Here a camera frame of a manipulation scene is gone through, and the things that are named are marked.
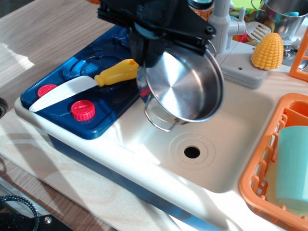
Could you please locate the red stove knob front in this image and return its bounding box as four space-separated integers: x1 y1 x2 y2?
71 100 96 121

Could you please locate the orange plastic stand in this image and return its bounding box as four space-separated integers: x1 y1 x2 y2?
289 29 308 82

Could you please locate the red stove knob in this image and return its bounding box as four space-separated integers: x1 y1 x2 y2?
71 100 96 121
37 84 57 98

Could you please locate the black metal bracket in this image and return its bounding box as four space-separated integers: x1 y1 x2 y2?
38 214 73 231

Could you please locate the black braided cable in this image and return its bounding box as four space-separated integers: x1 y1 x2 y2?
0 194 39 231

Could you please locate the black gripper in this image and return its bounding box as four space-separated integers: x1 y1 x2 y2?
97 0 216 68

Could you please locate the grey toy faucet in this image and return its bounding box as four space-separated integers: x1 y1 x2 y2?
209 0 270 89

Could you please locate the teal plastic cup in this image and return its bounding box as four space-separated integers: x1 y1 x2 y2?
275 126 308 210

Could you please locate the steel pan with wire handles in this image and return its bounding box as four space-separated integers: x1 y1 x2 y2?
137 46 224 132

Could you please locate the orange dish rack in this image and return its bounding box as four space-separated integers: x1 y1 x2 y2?
239 93 308 231

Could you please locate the light plywood board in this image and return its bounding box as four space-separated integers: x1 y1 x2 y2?
0 110 179 231

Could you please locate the cream toy sink unit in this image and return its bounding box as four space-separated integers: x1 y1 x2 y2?
14 69 308 231

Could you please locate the red stove knob rear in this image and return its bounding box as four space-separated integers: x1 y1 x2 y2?
37 84 57 98

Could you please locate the yellow toy corn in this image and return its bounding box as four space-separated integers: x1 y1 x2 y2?
251 33 284 70

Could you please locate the white toy spatula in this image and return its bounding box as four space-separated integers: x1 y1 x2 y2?
244 22 271 46

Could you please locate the toy knife yellow handle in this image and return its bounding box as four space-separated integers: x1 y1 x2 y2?
29 59 139 113

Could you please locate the large steel pot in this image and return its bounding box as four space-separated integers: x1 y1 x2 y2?
251 0 308 45

